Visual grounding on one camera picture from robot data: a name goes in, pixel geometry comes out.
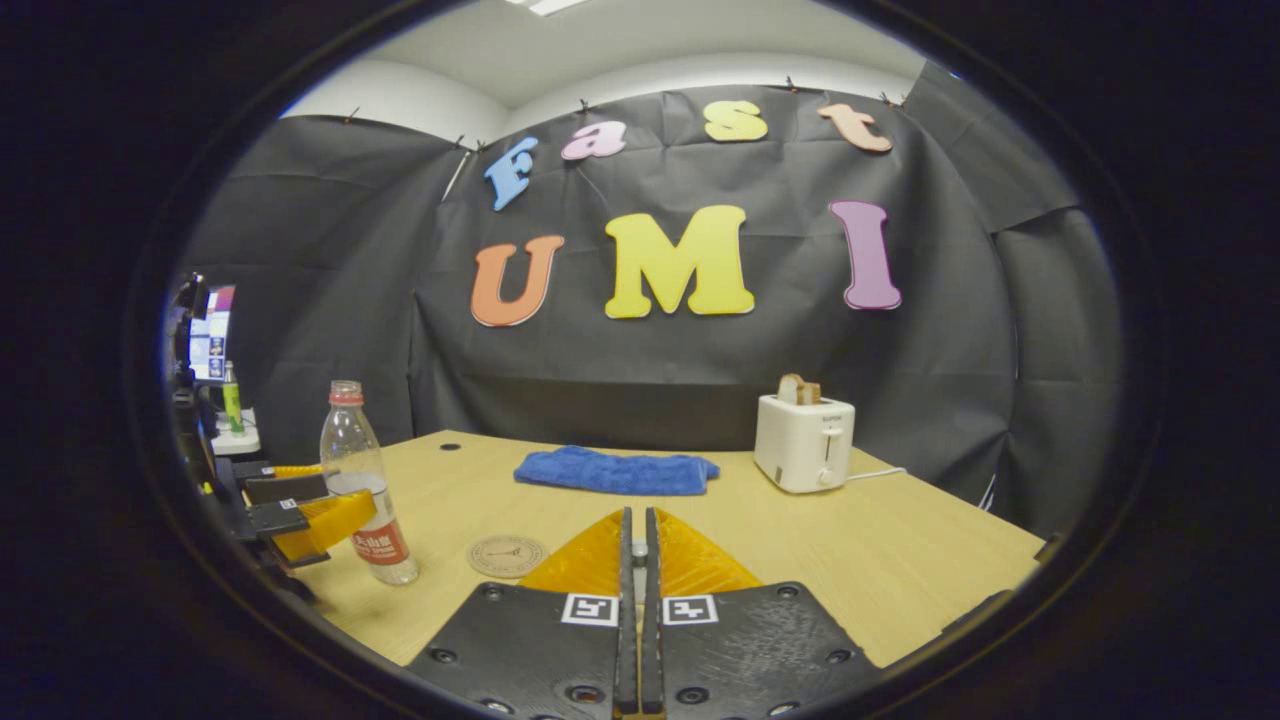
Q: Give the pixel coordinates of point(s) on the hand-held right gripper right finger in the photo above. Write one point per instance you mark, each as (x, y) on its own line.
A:
(652, 650)

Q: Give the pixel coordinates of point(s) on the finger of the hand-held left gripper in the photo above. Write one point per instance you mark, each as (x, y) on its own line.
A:
(330, 520)
(285, 488)

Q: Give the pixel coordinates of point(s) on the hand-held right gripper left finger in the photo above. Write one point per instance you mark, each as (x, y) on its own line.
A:
(626, 650)

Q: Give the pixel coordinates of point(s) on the clear plastic water bottle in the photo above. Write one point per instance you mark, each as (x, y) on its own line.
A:
(365, 500)

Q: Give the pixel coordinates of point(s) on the round wooden coaster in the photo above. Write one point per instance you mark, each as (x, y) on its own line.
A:
(507, 556)

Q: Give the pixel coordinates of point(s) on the small green bottle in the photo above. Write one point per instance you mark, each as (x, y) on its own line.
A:
(232, 398)

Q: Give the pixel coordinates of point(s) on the white side desk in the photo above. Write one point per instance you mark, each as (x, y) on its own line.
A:
(240, 443)

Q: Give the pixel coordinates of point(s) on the computer monitor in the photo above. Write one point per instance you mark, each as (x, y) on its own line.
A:
(212, 335)

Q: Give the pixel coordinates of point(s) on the blue towel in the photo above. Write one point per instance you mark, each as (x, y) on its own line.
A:
(615, 472)

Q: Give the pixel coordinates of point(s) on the white toaster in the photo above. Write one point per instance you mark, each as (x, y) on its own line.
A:
(803, 445)

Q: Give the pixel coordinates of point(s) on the black backdrop cloth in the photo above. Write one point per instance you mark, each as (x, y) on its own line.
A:
(650, 380)

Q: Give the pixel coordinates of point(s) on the bread slice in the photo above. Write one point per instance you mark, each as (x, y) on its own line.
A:
(798, 390)

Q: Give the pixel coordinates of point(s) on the ceiling light panel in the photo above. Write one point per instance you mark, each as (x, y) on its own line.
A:
(545, 5)

